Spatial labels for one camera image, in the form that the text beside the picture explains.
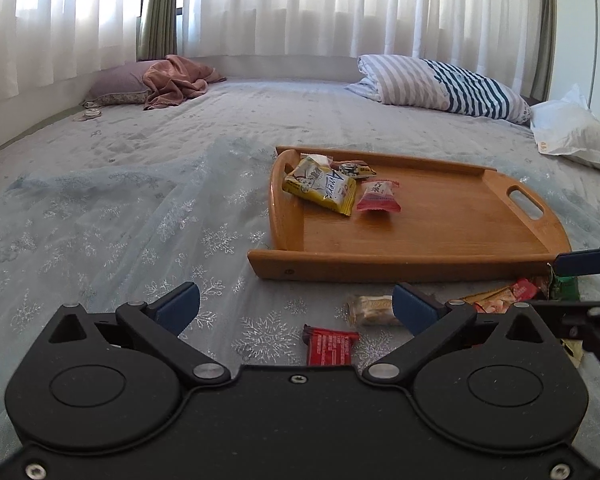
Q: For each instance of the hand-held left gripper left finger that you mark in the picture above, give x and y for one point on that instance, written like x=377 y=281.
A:
x=177 y=306

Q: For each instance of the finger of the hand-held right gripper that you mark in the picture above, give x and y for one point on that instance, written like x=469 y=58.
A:
x=592 y=322
x=577 y=262

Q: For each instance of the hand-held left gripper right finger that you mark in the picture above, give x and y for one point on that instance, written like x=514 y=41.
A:
x=415 y=306

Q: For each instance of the green snack packet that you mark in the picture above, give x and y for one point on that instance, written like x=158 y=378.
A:
x=562 y=285

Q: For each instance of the beige cracker packet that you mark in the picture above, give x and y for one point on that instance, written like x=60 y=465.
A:
x=372 y=310

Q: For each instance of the wooden tray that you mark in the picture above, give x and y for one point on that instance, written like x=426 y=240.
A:
x=430 y=225

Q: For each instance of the red bar snack packet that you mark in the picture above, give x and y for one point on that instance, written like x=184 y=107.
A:
x=330 y=347

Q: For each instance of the pink snack packet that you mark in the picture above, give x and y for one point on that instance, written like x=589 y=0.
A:
x=378 y=198

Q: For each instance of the brown snack packet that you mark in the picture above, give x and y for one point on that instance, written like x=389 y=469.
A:
x=354 y=169

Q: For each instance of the yellow snack packet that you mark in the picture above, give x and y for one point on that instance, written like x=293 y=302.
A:
x=320 y=185

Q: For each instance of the white clear-wrapped snack packet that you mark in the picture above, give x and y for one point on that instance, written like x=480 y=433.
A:
x=316 y=159

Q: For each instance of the small red snack packet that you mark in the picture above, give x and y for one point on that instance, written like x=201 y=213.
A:
x=525 y=290

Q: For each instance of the gold foil snack packet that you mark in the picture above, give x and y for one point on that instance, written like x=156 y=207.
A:
x=490 y=302

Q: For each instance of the sheer snowflake cloth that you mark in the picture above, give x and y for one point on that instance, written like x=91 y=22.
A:
x=130 y=240

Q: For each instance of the white plastic-bagged pillow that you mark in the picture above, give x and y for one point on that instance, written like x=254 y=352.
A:
x=570 y=130

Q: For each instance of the small metal trinket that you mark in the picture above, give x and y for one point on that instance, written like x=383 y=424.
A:
x=87 y=115

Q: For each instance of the striped pillow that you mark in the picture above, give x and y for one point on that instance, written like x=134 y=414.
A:
x=440 y=85

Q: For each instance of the pink blanket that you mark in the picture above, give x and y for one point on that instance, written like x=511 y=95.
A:
x=177 y=80

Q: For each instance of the purple pillow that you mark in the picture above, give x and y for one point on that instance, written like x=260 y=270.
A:
x=120 y=85

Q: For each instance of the green curtain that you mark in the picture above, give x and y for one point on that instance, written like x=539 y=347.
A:
x=546 y=25
x=160 y=10

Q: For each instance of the white wardrobe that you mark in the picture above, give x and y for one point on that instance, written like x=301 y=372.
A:
x=587 y=20

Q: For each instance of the wide white sheer curtain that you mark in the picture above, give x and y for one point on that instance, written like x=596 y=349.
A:
x=355 y=5

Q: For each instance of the narrow white sheer curtain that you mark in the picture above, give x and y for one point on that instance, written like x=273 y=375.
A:
x=60 y=20

